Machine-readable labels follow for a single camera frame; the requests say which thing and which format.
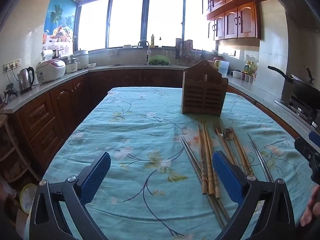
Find person's right hand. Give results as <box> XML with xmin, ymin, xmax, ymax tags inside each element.
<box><xmin>300</xmin><ymin>184</ymin><xmax>320</xmax><ymax>227</ymax></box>

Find green colander with greens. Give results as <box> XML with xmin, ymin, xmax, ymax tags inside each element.
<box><xmin>148</xmin><ymin>55</ymin><xmax>171</xmax><ymax>66</ymax></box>

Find black wok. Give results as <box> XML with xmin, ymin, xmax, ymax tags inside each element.
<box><xmin>267</xmin><ymin>65</ymin><xmax>320</xmax><ymax>105</ymax></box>

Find wooden corner shelf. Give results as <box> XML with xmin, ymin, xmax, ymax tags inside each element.
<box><xmin>0</xmin><ymin>115</ymin><xmax>41</xmax><ymax>182</ymax></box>

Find knife and dish rack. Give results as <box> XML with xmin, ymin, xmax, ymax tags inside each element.
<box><xmin>175</xmin><ymin>38</ymin><xmax>198</xmax><ymax>62</ymax></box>

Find large kitchen window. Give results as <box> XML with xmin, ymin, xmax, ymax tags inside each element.
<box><xmin>75</xmin><ymin>0</ymin><xmax>218</xmax><ymax>53</ymax></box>

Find dark wooden lower cabinets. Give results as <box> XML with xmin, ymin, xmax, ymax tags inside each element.
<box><xmin>7</xmin><ymin>69</ymin><xmax>300</xmax><ymax>170</ymax></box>

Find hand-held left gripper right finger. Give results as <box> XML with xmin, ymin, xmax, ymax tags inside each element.
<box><xmin>212</xmin><ymin>151</ymin><xmax>297</xmax><ymax>240</ymax></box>

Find yellow oil bottles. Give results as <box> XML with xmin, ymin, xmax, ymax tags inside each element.
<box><xmin>244</xmin><ymin>60</ymin><xmax>258</xmax><ymax>77</ymax></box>

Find kitchen sink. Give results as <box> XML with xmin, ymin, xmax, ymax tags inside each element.
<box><xmin>110</xmin><ymin>64</ymin><xmax>175</xmax><ymax>68</ymax></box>

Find row of seasoning jars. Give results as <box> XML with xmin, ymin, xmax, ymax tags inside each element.
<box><xmin>241</xmin><ymin>72</ymin><xmax>256</xmax><ymax>84</ymax></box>

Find round yellow white lid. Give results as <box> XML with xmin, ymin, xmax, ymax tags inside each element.
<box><xmin>20</xmin><ymin>183</ymin><xmax>38</xmax><ymax>215</ymax></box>

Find tropical fruit wall poster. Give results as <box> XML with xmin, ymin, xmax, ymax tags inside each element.
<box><xmin>42</xmin><ymin>0</ymin><xmax>77</xmax><ymax>52</ymax></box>

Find teal floral tablecloth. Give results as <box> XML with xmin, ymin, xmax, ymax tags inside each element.
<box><xmin>41</xmin><ymin>87</ymin><xmax>318</xmax><ymax>240</ymax></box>

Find wooden utensil holder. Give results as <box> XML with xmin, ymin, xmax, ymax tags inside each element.
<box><xmin>182</xmin><ymin>59</ymin><xmax>229</xmax><ymax>117</ymax></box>

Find white pink rice cooker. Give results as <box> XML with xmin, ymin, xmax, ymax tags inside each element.
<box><xmin>36</xmin><ymin>59</ymin><xmax>66</xmax><ymax>83</ymax></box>

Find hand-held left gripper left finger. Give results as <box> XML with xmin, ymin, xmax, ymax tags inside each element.
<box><xmin>29</xmin><ymin>151</ymin><xmax>112</xmax><ymax>240</ymax></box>

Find black clamp stand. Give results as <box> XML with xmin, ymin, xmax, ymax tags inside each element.
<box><xmin>3</xmin><ymin>82</ymin><xmax>18</xmax><ymax>102</ymax></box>

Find steel electric kettle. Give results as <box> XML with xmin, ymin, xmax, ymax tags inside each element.
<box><xmin>17</xmin><ymin>67</ymin><xmax>35</xmax><ymax>95</ymax></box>

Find wooden upper cabinets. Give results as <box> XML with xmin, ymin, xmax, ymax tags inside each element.
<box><xmin>197</xmin><ymin>0</ymin><xmax>275</xmax><ymax>41</ymax></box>

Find large white cooking pot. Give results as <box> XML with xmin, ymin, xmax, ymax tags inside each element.
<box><xmin>72</xmin><ymin>49</ymin><xmax>90</xmax><ymax>70</ymax></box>

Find paper towel roll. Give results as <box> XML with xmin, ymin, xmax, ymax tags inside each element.
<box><xmin>41</xmin><ymin>49</ymin><xmax>54</xmax><ymax>61</ymax></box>

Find small white electric pot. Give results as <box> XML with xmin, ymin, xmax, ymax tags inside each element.
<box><xmin>65</xmin><ymin>56</ymin><xmax>80</xmax><ymax>74</ymax></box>

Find chrome sink faucet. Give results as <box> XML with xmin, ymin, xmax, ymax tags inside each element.
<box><xmin>137</xmin><ymin>39</ymin><xmax>151</xmax><ymax>64</ymax></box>

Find plain wooden chopstick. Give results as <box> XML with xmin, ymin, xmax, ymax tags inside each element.
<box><xmin>232</xmin><ymin>127</ymin><xmax>254</xmax><ymax>175</ymax></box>
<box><xmin>230</xmin><ymin>127</ymin><xmax>250</xmax><ymax>176</ymax></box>

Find steel range hood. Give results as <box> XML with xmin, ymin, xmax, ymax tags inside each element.
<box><xmin>265</xmin><ymin>0</ymin><xmax>320</xmax><ymax>32</ymax></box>

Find brown fork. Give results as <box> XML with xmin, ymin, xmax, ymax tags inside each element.
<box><xmin>213</xmin><ymin>119</ymin><xmax>237</xmax><ymax>165</ymax></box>

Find clear measuring jug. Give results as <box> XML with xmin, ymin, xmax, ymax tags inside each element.
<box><xmin>219</xmin><ymin>60</ymin><xmax>230</xmax><ymax>76</ymax></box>

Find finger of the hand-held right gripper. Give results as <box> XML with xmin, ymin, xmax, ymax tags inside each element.
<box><xmin>294</xmin><ymin>131</ymin><xmax>320</xmax><ymax>159</ymax></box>

